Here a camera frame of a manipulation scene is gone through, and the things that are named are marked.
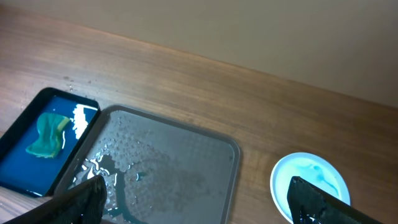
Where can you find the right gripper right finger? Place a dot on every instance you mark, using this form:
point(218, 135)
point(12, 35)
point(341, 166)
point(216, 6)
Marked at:
point(310, 205)

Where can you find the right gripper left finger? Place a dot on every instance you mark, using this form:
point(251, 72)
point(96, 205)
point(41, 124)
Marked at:
point(83, 204)

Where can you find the dark brown serving tray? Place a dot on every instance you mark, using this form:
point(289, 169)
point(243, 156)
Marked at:
point(156, 169)

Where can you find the white plate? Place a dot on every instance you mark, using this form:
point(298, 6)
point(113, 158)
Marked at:
point(311, 168)

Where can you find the black tray with blue water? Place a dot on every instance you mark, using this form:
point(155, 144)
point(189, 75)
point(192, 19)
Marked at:
point(37, 176)

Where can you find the green yellow sponge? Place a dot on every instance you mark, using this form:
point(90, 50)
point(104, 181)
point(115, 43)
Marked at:
point(50, 127)

